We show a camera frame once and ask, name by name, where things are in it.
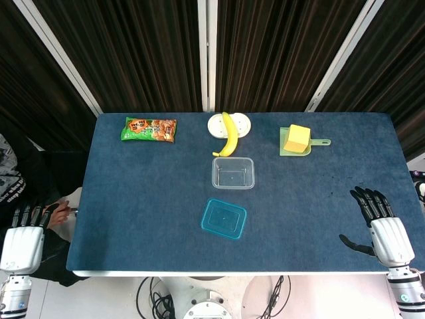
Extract yellow banana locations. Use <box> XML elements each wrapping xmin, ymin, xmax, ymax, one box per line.
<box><xmin>212</xmin><ymin>111</ymin><xmax>239</xmax><ymax>158</ymax></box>

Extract white purple device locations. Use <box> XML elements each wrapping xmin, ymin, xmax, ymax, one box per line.
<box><xmin>410</xmin><ymin>169</ymin><xmax>425</xmax><ymax>209</ymax></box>

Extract dark blue table mat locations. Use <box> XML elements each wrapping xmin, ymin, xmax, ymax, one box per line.
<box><xmin>65</xmin><ymin>112</ymin><xmax>425</xmax><ymax>276</ymax></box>

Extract green orange snack bag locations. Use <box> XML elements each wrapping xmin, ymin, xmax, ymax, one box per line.
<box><xmin>120</xmin><ymin>116</ymin><xmax>178</xmax><ymax>144</ymax></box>

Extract black cable bundle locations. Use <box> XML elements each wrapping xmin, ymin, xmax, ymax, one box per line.
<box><xmin>137</xmin><ymin>275</ymin><xmax>175</xmax><ymax>319</ymax></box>

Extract white frame post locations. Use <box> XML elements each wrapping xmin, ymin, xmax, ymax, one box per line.
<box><xmin>197</xmin><ymin>0</ymin><xmax>218</xmax><ymax>112</ymax></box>
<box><xmin>13</xmin><ymin>0</ymin><xmax>104</xmax><ymax>117</ymax></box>
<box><xmin>305</xmin><ymin>0</ymin><xmax>386</xmax><ymax>112</ymax></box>

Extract dark brown pleated curtain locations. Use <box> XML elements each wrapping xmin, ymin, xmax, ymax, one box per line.
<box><xmin>215</xmin><ymin>0</ymin><xmax>368</xmax><ymax>114</ymax></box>
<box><xmin>0</xmin><ymin>0</ymin><xmax>97</xmax><ymax>160</ymax></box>
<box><xmin>33</xmin><ymin>0</ymin><xmax>203</xmax><ymax>114</ymax></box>
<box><xmin>315</xmin><ymin>0</ymin><xmax>425</xmax><ymax>163</ymax></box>

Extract thin black cable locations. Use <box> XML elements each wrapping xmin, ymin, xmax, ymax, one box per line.
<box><xmin>258</xmin><ymin>274</ymin><xmax>292</xmax><ymax>319</ymax></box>

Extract seated person black clothes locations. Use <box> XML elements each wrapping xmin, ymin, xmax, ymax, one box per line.
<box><xmin>0</xmin><ymin>132</ymin><xmax>84</xmax><ymax>286</ymax></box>

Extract yellow sponge block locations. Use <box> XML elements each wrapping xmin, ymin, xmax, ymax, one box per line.
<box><xmin>283</xmin><ymin>124</ymin><xmax>311</xmax><ymax>153</ymax></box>

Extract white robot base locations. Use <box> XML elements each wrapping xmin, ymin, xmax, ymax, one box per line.
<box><xmin>159</xmin><ymin>275</ymin><xmax>255</xmax><ymax>319</ymax></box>

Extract clear plastic container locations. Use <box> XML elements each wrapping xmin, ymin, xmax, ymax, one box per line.
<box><xmin>211</xmin><ymin>156</ymin><xmax>256</xmax><ymax>190</ymax></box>

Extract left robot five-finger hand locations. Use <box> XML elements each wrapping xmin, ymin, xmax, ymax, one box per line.
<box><xmin>0</xmin><ymin>202</ymin><xmax>60</xmax><ymax>275</ymax></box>

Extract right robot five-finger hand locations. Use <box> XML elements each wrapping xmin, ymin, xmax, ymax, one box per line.
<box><xmin>338</xmin><ymin>185</ymin><xmax>416</xmax><ymax>268</ymax></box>

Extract white round plate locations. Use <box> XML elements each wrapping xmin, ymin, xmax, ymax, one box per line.
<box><xmin>207</xmin><ymin>112</ymin><xmax>252</xmax><ymax>140</ymax></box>

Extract light green dustpan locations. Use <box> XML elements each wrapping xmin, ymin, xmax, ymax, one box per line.
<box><xmin>279</xmin><ymin>126</ymin><xmax>332</xmax><ymax>157</ymax></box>

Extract teal container lid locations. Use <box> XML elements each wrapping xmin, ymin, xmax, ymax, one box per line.
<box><xmin>201</xmin><ymin>197</ymin><xmax>248</xmax><ymax>241</ymax></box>

